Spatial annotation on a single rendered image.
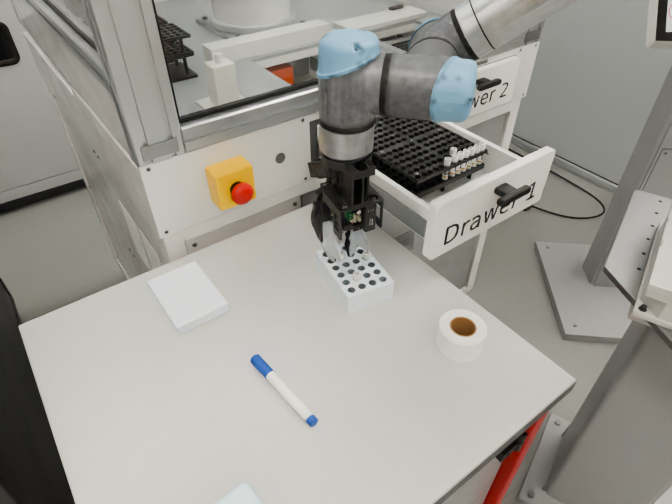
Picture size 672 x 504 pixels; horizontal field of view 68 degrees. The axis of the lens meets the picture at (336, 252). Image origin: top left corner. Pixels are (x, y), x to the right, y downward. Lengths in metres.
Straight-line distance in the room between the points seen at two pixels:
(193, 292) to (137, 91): 0.32
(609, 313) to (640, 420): 0.86
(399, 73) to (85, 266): 1.81
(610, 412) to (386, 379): 0.62
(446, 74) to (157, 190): 0.50
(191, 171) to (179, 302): 0.22
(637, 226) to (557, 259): 1.06
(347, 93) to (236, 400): 0.43
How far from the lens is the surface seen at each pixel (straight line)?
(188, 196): 0.90
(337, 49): 0.61
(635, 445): 1.28
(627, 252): 1.05
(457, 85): 0.62
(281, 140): 0.95
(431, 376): 0.74
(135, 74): 0.80
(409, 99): 0.62
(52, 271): 2.28
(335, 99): 0.63
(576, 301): 2.01
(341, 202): 0.70
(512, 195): 0.83
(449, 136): 1.01
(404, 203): 0.84
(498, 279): 2.05
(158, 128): 0.83
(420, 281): 0.86
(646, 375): 1.12
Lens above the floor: 1.36
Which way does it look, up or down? 41 degrees down
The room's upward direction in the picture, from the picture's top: straight up
